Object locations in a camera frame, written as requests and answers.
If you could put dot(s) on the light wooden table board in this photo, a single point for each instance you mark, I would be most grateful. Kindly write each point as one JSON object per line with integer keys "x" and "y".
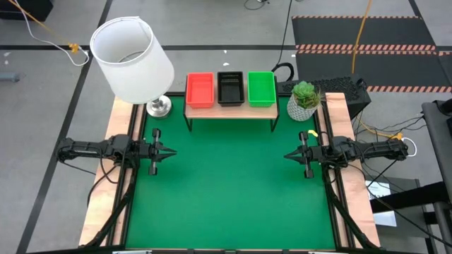
{"x": 335, "y": 106}
{"x": 102, "y": 197}

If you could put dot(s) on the succulent in patterned white pot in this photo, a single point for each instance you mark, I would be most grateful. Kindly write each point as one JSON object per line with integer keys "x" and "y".
{"x": 304, "y": 100}

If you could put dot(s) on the white paper sheet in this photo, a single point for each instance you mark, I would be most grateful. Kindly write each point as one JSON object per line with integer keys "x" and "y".
{"x": 383, "y": 190}

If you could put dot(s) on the black hazard-striped floor mat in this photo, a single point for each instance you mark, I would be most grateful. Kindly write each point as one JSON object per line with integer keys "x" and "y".
{"x": 388, "y": 31}

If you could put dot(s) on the wooden shelf with black frame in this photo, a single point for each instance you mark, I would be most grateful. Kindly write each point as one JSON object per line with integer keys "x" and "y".
{"x": 229, "y": 112}

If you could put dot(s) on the black floor box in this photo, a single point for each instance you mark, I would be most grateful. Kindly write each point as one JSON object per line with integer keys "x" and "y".
{"x": 24, "y": 8}

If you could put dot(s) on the white shade silver table lamp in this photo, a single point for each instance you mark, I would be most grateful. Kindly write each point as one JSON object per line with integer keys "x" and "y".
{"x": 137, "y": 70}

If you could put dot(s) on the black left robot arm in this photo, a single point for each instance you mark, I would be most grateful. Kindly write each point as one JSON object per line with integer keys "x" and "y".
{"x": 92, "y": 151}

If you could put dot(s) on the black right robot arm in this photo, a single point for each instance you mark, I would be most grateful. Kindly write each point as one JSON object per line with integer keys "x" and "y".
{"x": 370, "y": 151}

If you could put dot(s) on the grey floor object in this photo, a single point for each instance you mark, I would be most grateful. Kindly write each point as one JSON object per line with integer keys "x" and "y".
{"x": 8, "y": 77}

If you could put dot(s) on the green table mat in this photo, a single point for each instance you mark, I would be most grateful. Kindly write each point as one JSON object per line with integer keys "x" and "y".
{"x": 229, "y": 197}

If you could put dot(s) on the black side table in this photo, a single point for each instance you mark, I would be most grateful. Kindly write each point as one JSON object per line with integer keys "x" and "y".
{"x": 439, "y": 141}

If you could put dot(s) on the black metal beam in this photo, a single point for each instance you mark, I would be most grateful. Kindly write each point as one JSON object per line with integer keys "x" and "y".
{"x": 413, "y": 197}

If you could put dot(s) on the orange slotted plastic basket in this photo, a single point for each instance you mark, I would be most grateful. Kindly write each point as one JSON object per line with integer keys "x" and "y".
{"x": 200, "y": 91}

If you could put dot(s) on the yellow power plug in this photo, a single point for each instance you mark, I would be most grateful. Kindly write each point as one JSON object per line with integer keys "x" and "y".
{"x": 397, "y": 137}

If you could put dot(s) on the black perforated computer tower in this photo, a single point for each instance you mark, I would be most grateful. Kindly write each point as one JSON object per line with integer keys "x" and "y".
{"x": 342, "y": 88}

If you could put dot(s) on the silver frame bracket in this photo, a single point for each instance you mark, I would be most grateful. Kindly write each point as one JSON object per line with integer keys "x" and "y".
{"x": 132, "y": 252}
{"x": 323, "y": 252}

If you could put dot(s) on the yellow gripper tag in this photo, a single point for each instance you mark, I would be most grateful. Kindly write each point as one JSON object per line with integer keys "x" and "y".
{"x": 313, "y": 133}

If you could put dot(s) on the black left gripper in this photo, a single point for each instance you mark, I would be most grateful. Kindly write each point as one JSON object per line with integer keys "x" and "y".
{"x": 154, "y": 152}

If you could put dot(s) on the black slotted plastic basket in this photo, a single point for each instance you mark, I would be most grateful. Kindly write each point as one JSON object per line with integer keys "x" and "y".
{"x": 230, "y": 90}

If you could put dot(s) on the green slotted plastic basket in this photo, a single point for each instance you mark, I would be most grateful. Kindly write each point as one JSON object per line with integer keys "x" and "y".
{"x": 261, "y": 90}

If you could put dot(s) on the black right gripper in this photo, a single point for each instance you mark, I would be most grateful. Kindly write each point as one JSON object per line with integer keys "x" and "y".
{"x": 308, "y": 155}

